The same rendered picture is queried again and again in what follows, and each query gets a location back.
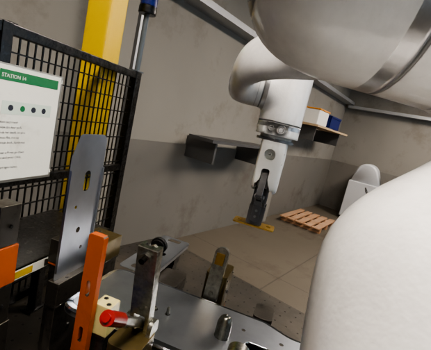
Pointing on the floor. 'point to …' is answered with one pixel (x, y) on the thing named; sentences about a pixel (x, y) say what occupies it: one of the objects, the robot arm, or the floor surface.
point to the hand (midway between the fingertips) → (256, 212)
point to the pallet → (307, 220)
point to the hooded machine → (356, 187)
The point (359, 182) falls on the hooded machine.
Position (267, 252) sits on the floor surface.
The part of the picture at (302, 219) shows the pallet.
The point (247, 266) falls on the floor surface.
